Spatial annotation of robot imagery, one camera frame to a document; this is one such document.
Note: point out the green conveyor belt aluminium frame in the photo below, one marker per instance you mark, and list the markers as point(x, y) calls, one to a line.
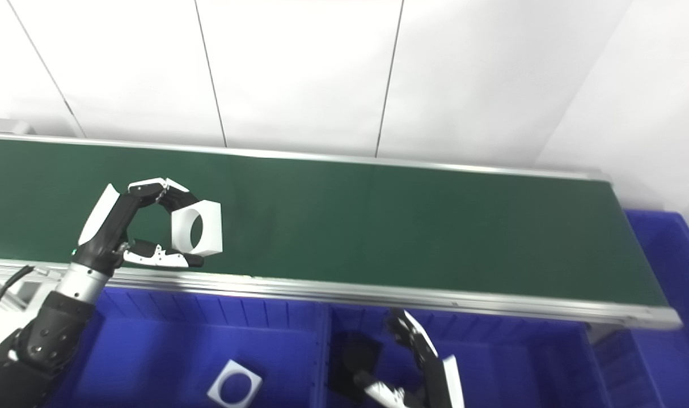
point(406, 226)

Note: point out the blue plastic bin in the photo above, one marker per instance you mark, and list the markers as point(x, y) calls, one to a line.
point(520, 368)
point(667, 317)
point(168, 351)

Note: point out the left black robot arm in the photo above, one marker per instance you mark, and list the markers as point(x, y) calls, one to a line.
point(43, 340)

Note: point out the white square part round hole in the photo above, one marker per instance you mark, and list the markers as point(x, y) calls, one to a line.
point(211, 226)
point(252, 381)

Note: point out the black square part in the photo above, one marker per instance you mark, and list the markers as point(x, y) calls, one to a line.
point(350, 357)

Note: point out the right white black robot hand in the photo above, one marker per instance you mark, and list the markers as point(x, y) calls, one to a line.
point(429, 362)

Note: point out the aluminium conveyor support leg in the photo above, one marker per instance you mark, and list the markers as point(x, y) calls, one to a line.
point(21, 289)

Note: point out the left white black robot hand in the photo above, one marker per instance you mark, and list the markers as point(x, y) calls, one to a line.
point(111, 221)

